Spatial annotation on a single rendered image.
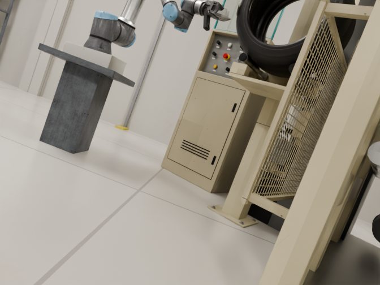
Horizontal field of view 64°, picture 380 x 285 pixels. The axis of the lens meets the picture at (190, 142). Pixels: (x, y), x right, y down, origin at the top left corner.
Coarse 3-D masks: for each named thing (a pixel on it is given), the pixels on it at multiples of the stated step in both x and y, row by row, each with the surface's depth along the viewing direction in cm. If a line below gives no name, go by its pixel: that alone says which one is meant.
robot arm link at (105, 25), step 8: (96, 16) 199; (104, 16) 198; (112, 16) 200; (96, 24) 199; (104, 24) 199; (112, 24) 202; (120, 24) 211; (96, 32) 199; (104, 32) 200; (112, 32) 204; (120, 32) 210; (112, 40) 208
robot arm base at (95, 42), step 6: (90, 36) 201; (96, 36) 199; (90, 42) 199; (96, 42) 199; (102, 42) 201; (108, 42) 204; (90, 48) 198; (96, 48) 198; (102, 48) 201; (108, 48) 204
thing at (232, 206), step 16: (304, 16) 183; (304, 32) 182; (272, 112) 186; (256, 128) 190; (256, 144) 189; (256, 160) 188; (240, 176) 192; (240, 192) 190; (224, 208) 195; (240, 208) 189
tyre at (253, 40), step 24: (264, 0) 178; (288, 0) 177; (336, 0) 136; (240, 24) 161; (264, 24) 183; (336, 24) 137; (264, 48) 152; (288, 48) 145; (312, 48) 141; (288, 72) 158; (312, 72) 160
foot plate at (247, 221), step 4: (212, 208) 192; (216, 208) 196; (220, 208) 200; (216, 212) 190; (220, 212) 190; (224, 212) 194; (224, 216) 187; (228, 216) 189; (232, 220) 184; (236, 220) 187; (240, 220) 190; (244, 220) 193; (248, 220) 197; (252, 220) 200; (240, 224) 181; (244, 224) 183; (248, 224) 187; (252, 224) 192
